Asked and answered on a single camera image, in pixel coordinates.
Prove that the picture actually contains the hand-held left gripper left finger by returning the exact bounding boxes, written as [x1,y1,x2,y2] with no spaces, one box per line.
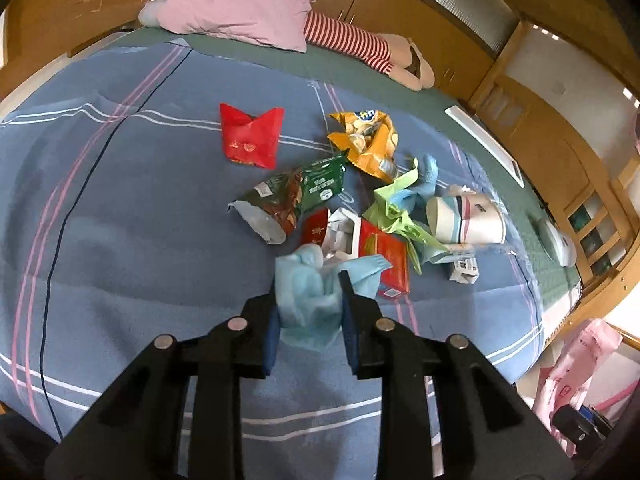
[44,294,281,480]

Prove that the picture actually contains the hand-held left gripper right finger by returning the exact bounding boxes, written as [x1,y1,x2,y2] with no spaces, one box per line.
[338,270,576,480]

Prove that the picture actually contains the light blue cloth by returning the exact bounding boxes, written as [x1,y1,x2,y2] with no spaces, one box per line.
[276,244,393,353]

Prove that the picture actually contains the red snack packet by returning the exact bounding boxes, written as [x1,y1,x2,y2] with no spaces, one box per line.
[360,220,412,301]

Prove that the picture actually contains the red and white carton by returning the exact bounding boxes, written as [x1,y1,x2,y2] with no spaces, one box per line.
[300,207,362,261]

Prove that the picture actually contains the white barcoded box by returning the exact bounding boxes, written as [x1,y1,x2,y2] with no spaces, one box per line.
[447,255,482,286]

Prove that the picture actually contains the light green plastic bag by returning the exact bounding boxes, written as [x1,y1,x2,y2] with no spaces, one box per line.
[362,157,451,276]

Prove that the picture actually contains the green snack bag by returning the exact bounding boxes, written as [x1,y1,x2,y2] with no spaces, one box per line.
[228,152,348,245]

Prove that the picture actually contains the striped paper cup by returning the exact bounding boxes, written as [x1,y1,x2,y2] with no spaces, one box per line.
[426,194,506,245]

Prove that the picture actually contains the blue plaid blanket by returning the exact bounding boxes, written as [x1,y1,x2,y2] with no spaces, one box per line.
[0,40,546,461]

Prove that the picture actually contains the yellow chips bag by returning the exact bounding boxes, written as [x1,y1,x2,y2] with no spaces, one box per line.
[327,110,401,183]

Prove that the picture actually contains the red snack bag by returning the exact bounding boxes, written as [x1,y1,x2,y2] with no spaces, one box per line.
[220,103,285,169]

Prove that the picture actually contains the pink plastic package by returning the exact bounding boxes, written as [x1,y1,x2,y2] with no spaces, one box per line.
[532,317,623,456]

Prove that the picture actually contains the white oval device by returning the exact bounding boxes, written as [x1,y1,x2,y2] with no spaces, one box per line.
[537,217,577,267]

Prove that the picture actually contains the white flat board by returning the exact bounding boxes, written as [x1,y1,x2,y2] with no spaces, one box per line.
[445,106,524,188]

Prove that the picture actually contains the black box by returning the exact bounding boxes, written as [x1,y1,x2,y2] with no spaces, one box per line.
[552,405,611,456]

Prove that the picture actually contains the plush doll with striped legs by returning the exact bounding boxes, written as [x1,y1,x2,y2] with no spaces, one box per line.
[302,10,436,92]

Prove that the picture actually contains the wooden bed surround cabinet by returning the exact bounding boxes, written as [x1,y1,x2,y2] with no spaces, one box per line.
[0,0,640,331]

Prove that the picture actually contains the pink pillow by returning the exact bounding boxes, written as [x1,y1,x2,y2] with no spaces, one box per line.
[140,0,317,53]

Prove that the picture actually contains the frosted glass panel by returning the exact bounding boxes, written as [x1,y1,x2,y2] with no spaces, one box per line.
[425,0,518,53]

